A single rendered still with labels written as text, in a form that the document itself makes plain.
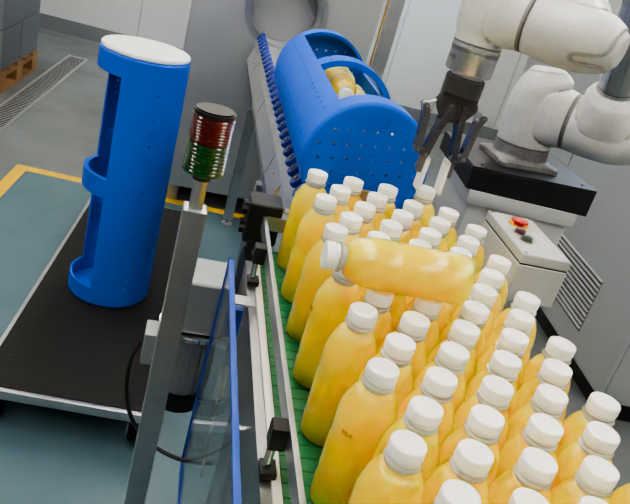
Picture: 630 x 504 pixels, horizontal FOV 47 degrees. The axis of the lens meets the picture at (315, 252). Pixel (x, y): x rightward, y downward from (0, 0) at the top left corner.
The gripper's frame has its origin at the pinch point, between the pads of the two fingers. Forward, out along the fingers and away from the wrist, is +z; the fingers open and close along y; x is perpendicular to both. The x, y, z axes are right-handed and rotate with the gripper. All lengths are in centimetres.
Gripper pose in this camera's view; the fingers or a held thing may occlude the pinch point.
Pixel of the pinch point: (431, 174)
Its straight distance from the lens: 145.4
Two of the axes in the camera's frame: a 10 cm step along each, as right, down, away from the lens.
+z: -2.6, 8.7, 4.2
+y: -9.6, -1.7, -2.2
